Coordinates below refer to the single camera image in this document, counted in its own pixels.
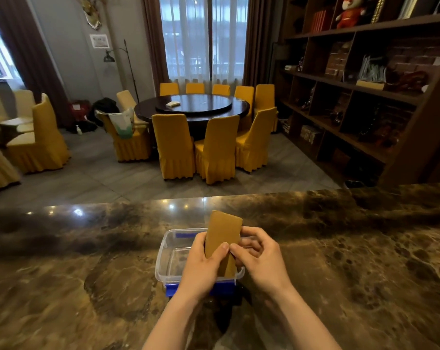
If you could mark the white glassy shelf ornament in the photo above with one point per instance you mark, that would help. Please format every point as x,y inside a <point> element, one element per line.
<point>373,69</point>

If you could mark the white green tote bag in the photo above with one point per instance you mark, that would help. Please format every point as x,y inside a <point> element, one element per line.
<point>122,123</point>

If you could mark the person's right forearm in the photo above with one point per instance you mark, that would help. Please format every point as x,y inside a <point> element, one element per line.
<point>302,320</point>

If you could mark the deer head wall ornament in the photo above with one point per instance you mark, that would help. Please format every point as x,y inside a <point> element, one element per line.
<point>92,14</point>

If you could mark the person's left forearm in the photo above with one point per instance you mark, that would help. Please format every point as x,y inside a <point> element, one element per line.
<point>170,324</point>

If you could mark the cream covered chair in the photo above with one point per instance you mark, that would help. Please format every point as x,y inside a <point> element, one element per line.
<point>23,105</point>

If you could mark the small pale tissue box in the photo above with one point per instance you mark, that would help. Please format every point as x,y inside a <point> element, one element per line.
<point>173,104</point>

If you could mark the white framed wall picture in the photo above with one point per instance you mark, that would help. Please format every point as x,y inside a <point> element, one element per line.
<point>99,41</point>

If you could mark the black floor bag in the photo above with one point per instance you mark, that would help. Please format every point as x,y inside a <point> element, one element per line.
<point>84,126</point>

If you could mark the tan rectangular pad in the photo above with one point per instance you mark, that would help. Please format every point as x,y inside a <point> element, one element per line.
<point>223,229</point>

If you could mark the person's right thumb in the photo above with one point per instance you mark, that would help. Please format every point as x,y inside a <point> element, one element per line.
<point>242,256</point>

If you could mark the row of red books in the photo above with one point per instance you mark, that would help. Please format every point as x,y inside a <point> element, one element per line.
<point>321,21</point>

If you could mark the stack of pale books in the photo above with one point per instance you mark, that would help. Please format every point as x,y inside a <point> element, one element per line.
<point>310,134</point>

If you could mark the gold picture frame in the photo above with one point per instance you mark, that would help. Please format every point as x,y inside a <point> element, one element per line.
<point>378,9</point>

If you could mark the flat tan box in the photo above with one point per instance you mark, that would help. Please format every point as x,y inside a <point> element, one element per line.
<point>370,84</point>

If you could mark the yellow skirted armchair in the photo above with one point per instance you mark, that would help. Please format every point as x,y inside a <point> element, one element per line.
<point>41,142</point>

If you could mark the dark wooden bookshelf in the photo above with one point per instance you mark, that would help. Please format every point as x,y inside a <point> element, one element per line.
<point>417,149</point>

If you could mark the dark round turntable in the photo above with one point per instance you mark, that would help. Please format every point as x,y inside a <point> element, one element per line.
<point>200,103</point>

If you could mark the person's right middle finger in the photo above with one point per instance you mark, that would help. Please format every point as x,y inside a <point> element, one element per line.
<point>251,246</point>

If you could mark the red plush toy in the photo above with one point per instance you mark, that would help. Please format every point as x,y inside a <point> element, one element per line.
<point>351,12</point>

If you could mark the person's left hand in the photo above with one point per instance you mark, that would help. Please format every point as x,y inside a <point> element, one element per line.
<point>198,273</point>

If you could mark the black floor lamp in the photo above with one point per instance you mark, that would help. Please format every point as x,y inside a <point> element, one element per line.
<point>130,69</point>

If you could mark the round dark wooden dining table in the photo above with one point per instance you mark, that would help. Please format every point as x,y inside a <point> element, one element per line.
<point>149,108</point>

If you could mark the black backpack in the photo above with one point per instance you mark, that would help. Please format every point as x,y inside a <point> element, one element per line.
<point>104,107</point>

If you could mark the person's right hand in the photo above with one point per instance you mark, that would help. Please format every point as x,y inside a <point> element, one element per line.
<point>265,266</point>

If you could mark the window with sheer white curtain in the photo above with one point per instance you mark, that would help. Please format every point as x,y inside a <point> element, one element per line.
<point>201,36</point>

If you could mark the dark brown shelf ornament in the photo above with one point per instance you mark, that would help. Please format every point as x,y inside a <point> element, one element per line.
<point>409,81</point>

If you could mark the group of yellow covered chairs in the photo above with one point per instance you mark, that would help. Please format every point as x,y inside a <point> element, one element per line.
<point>216,149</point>

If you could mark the red bag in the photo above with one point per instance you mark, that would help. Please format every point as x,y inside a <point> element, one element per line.
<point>79,110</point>

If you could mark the wide brown curtain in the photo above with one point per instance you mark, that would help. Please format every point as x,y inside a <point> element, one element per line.
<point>30,54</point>

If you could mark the clear plastic container blue clips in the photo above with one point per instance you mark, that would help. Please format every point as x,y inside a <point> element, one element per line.
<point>174,258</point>

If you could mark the small white bottle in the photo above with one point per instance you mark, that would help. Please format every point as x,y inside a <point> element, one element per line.
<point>79,130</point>

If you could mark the person's left thumb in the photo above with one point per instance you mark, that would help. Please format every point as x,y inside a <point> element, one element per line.
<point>218,255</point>

